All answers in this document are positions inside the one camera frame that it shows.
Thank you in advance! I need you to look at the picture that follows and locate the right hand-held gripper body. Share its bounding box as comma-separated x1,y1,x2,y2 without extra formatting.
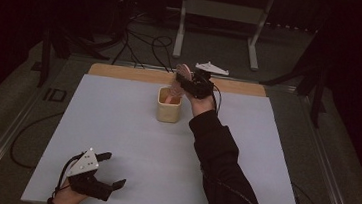
182,58,231,103

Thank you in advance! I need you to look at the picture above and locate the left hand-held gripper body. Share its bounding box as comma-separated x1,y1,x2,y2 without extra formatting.
63,145,119,203

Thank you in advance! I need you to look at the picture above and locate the pink hairbrush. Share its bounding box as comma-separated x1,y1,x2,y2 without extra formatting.
163,62,195,107

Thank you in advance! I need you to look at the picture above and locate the beige square cup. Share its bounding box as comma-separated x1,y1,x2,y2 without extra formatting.
155,86,184,125

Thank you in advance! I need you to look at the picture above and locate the person's right hand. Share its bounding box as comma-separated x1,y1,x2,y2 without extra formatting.
183,91,219,120

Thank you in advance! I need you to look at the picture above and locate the person's left hand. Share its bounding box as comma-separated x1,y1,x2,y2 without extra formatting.
51,176,91,204

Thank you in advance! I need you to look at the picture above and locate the pale blue table mat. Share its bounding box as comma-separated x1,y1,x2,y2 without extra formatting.
20,68,314,204

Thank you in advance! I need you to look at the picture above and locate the black tripod stand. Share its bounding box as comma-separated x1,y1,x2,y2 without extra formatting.
255,23,336,130
29,24,113,95

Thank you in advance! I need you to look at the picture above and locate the left hand-held gripper cable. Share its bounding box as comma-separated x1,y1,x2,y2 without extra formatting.
53,150,86,201

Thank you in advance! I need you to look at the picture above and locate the hand-held gripper cable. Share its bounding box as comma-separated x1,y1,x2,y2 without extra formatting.
210,84,225,115
53,150,86,201

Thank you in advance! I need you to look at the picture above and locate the right hand-held gripper cable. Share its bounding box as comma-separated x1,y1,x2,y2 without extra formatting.
210,84,225,115

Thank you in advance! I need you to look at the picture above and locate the black looped floor cable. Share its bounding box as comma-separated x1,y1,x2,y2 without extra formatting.
148,34,178,74

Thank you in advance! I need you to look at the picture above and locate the black rectangular floor bracket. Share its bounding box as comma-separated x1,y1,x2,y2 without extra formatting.
42,87,69,104

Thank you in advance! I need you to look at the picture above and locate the white metal stand frame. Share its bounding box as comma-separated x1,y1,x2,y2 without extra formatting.
171,0,276,73

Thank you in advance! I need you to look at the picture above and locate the metal floor rail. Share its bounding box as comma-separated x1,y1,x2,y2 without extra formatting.
288,92,362,204
0,51,74,204

